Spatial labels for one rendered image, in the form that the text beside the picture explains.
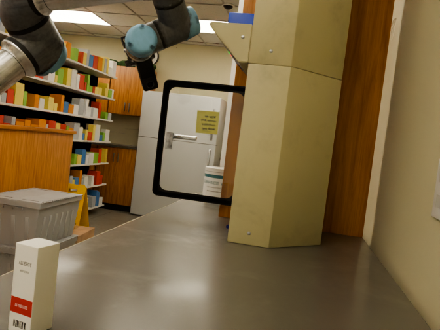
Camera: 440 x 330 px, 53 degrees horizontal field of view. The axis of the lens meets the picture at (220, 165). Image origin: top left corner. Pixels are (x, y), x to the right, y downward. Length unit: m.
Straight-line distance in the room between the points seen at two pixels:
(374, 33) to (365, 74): 0.14
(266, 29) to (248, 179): 0.39
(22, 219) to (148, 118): 3.47
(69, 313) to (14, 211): 2.64
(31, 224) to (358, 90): 2.38
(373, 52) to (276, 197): 0.65
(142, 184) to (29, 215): 3.37
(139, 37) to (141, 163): 5.34
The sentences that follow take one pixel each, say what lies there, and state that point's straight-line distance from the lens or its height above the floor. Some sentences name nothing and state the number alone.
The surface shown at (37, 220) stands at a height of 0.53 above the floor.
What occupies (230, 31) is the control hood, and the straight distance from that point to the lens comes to 1.20.
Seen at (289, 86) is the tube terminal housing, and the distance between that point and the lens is 1.16.
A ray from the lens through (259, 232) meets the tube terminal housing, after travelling 1.17.
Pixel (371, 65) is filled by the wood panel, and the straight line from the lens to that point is 1.56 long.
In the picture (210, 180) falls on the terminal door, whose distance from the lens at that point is 1.48.
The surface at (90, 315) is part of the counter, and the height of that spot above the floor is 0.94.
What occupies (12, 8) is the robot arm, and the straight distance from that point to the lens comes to 1.25.
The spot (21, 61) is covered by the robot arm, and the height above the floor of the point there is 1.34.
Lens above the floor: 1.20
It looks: 3 degrees down
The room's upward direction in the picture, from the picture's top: 7 degrees clockwise
